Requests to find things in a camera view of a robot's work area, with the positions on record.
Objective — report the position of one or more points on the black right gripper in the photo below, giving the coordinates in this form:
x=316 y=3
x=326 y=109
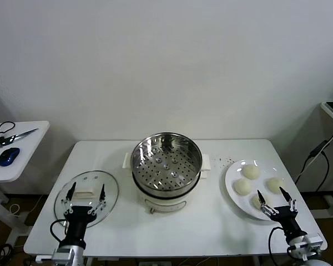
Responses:
x=290 y=221

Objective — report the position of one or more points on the round glass pot lid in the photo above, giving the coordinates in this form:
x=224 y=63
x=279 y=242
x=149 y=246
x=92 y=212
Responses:
x=111 y=188

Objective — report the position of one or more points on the white electric cooker pot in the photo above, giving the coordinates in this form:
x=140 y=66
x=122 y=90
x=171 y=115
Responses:
x=166 y=205

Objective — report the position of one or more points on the white steamed baozi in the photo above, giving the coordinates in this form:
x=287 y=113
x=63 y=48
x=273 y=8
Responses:
x=256 y=205
x=242 y=187
x=274 y=184
x=251 y=171

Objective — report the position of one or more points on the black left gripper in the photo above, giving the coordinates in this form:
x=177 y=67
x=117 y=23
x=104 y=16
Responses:
x=77 y=221

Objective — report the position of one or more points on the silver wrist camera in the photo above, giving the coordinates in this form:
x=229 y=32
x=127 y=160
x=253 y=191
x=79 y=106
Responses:
x=43 y=259
x=310 y=243

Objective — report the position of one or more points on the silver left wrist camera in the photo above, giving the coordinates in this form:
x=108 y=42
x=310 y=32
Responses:
x=43 y=259

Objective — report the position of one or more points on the perforated steel steamer basket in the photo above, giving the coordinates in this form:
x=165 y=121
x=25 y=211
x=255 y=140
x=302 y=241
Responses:
x=144 y=155

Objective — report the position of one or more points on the blue computer mouse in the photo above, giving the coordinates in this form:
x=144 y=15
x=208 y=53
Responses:
x=8 y=156

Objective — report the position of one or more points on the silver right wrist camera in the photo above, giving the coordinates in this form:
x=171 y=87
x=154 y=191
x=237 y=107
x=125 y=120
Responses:
x=310 y=243

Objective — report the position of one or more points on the white round plate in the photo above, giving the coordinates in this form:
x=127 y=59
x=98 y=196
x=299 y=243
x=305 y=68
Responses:
x=233 y=199

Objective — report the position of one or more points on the white side table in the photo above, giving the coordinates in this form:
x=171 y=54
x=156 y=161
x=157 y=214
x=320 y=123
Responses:
x=30 y=155

